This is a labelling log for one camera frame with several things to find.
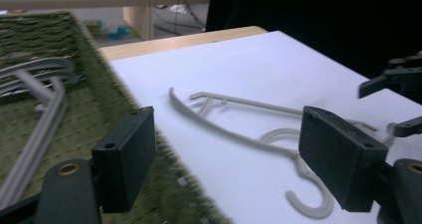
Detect green woven basket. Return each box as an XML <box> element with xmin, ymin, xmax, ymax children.
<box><xmin>0</xmin><ymin>10</ymin><xmax>234</xmax><ymax>224</ymax></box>

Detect colourful plastic toys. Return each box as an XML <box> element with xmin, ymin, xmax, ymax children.
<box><xmin>82</xmin><ymin>18</ymin><xmax>141</xmax><ymax>42</ymax></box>

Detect white board sheet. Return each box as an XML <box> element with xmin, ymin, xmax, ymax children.
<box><xmin>108</xmin><ymin>30</ymin><xmax>422</xmax><ymax>224</ymax></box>

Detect black curtain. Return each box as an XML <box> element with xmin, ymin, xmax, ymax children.
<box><xmin>204</xmin><ymin>0</ymin><xmax>422</xmax><ymax>80</ymax></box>

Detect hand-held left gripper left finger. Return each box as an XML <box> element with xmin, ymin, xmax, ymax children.
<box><xmin>91</xmin><ymin>106</ymin><xmax>157</xmax><ymax>215</ymax></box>

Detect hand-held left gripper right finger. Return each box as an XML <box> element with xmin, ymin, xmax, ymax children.
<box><xmin>298</xmin><ymin>105</ymin><xmax>389</xmax><ymax>213</ymax></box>

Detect black hanging cables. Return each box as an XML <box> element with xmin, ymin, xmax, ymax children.
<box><xmin>154</xmin><ymin>0</ymin><xmax>207</xmax><ymax>33</ymax></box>

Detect grey plastic clothes hanger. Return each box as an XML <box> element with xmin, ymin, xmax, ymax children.
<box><xmin>0</xmin><ymin>56</ymin><xmax>81</xmax><ymax>98</ymax></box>
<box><xmin>168</xmin><ymin>87</ymin><xmax>334</xmax><ymax>221</ymax></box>
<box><xmin>0</xmin><ymin>69</ymin><xmax>71</xmax><ymax>209</ymax></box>
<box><xmin>188</xmin><ymin>91</ymin><xmax>396</xmax><ymax>147</ymax></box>

